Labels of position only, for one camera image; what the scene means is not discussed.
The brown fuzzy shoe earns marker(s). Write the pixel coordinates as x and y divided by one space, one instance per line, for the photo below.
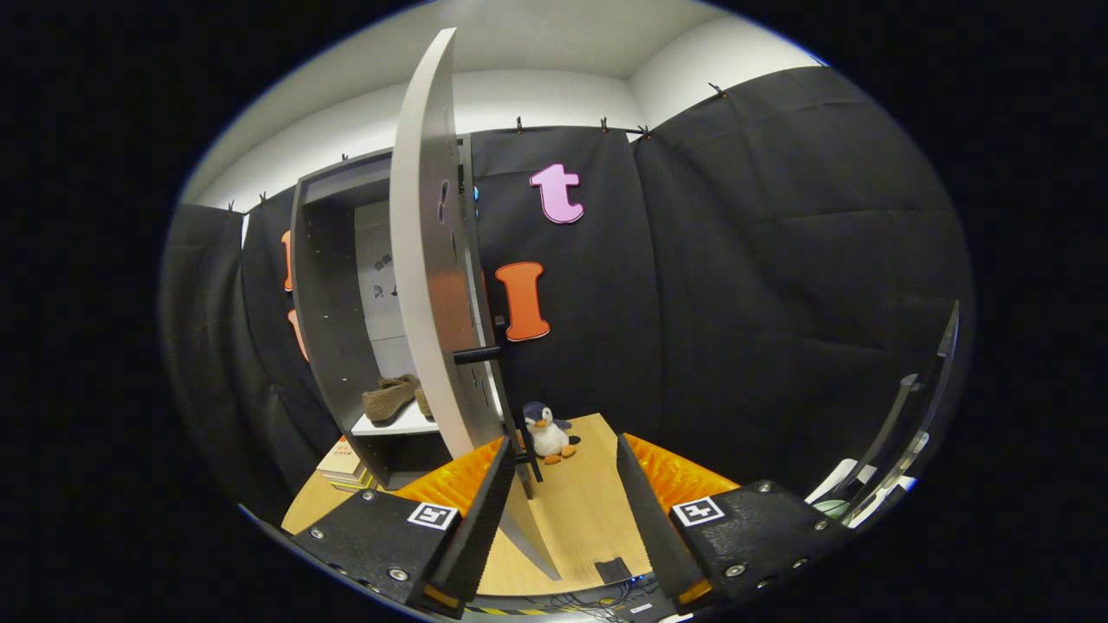
389 400
422 402

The white orange cover book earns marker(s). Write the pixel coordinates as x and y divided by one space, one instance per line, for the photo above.
339 459

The small black flat block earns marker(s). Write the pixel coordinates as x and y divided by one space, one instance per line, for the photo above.
613 571

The yellow edged book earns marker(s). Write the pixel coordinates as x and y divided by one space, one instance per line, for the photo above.
355 484

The beige shoe cabinet door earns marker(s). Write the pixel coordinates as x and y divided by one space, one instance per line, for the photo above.
420 260

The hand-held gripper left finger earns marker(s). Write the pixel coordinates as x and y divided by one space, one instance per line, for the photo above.
476 536

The grey shoe cabinet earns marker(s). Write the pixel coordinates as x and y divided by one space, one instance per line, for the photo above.
325 329

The penguin plush toy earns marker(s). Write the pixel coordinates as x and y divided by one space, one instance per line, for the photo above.
547 437

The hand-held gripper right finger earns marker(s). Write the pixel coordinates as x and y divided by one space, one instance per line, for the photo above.
649 519

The black backdrop cloth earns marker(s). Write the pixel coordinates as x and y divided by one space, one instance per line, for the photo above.
736 303

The dark metal stand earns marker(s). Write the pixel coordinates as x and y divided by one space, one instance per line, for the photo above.
892 424

